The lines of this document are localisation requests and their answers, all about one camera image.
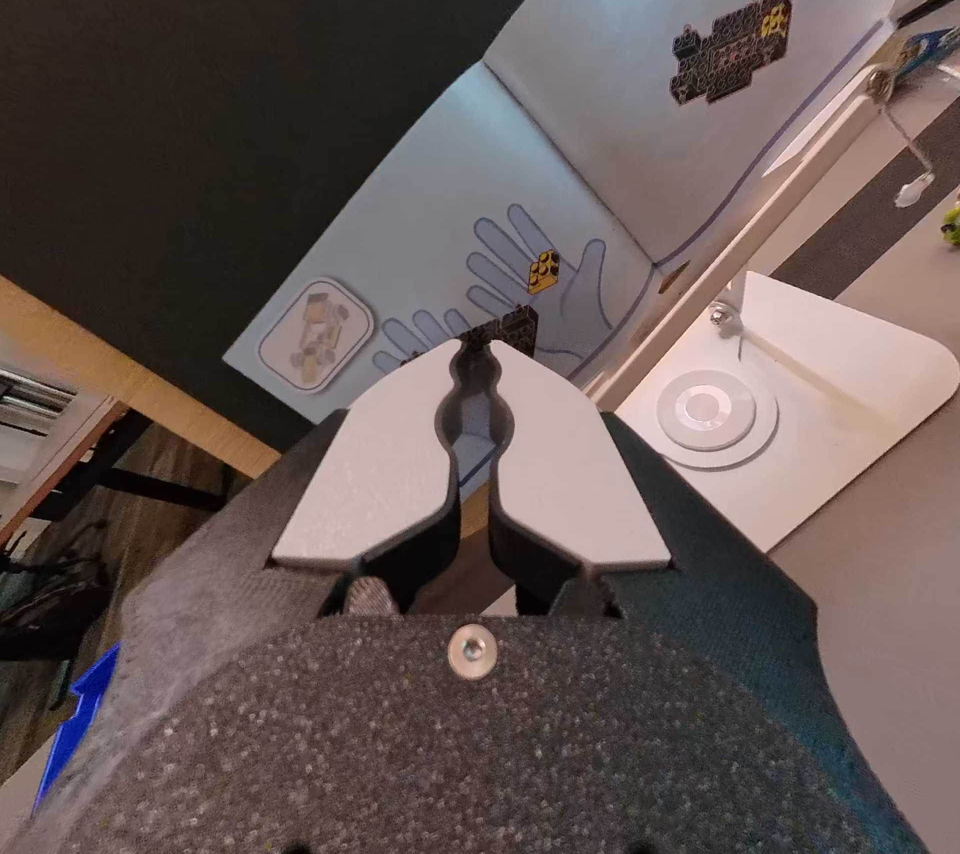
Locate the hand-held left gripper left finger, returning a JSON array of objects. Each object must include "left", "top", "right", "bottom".
[{"left": 273, "top": 340, "right": 475, "bottom": 573}]

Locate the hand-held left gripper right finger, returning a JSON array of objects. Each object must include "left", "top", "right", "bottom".
[{"left": 480, "top": 340, "right": 672, "bottom": 578}]

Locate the lego instruction booklet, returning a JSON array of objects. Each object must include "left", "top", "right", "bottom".
[{"left": 224, "top": 0, "right": 904, "bottom": 495}]

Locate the brown topped desk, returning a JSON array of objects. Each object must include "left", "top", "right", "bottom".
[{"left": 0, "top": 359, "right": 226, "bottom": 543}]

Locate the black office chair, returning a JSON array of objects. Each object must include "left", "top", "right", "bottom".
[{"left": 0, "top": 547, "right": 109, "bottom": 663}]

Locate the white book stand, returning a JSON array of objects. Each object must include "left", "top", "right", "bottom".
[{"left": 0, "top": 0, "right": 960, "bottom": 558}]

